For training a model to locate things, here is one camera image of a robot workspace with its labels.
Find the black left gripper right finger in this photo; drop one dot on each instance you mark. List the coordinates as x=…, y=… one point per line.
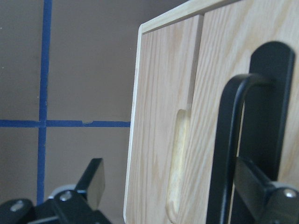
x=269, y=202

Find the black drawer handle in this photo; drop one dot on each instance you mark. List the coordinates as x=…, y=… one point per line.
x=251, y=124

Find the wooden drawer cabinet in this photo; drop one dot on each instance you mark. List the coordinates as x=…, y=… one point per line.
x=231, y=31

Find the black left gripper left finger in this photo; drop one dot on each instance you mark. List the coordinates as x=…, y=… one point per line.
x=78, y=203

